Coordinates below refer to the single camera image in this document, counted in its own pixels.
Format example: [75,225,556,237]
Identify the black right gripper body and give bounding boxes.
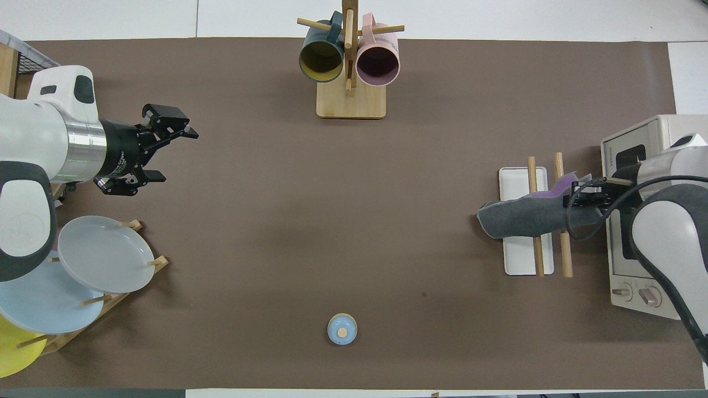
[604,178,642,207]

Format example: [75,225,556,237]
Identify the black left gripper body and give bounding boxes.
[100,119,151,181]

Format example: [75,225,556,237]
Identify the purple and grey towel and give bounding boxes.
[477,171,606,240]

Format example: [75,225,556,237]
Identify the white towel rack wooden bars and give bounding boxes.
[498,153,574,278]

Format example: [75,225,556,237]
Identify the wooden plate rack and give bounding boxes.
[17,219,169,357]

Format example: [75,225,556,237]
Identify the grey plate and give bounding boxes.
[58,216,156,294]

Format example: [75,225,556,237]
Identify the beige toaster oven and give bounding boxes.
[601,114,708,320]

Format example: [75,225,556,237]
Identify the light blue plate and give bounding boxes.
[0,249,106,334]

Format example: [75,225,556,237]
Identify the dark teal mug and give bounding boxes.
[299,11,346,83]

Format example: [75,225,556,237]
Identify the wooden mug tree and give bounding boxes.
[297,0,405,119]

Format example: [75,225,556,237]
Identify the yellow plate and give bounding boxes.
[0,312,49,379]

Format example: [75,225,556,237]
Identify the brown table mat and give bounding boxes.
[0,38,706,390]

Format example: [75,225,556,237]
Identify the pink mug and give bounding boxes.
[356,13,400,87]

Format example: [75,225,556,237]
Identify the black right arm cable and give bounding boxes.
[564,176,708,365]

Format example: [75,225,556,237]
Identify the black wire basket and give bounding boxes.
[17,51,45,76]

